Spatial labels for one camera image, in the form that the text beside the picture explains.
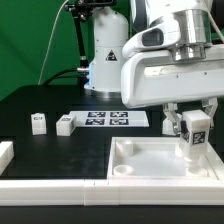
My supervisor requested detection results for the black camera stand pole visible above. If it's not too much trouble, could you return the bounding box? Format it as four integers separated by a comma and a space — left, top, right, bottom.
65, 0, 116, 86

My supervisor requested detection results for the white fiducial marker sheet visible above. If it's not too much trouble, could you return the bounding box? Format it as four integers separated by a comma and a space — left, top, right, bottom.
70, 111, 149, 127

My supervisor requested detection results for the white square tabletop tray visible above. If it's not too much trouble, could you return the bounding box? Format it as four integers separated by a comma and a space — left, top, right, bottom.
107, 137, 218, 180

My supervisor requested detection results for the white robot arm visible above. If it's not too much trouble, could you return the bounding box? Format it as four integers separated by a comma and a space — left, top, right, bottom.
85, 0, 224, 133

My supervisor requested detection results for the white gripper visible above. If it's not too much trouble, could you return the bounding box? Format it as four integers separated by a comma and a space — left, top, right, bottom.
121, 30, 224, 135

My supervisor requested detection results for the black cable bundle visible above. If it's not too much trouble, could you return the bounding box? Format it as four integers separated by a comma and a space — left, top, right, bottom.
43, 68, 90, 87

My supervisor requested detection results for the white cable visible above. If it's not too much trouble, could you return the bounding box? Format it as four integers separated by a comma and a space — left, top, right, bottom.
37, 0, 71, 86

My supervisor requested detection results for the white U-shaped obstacle fence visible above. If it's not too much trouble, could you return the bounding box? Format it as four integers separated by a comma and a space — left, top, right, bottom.
0, 146, 224, 206

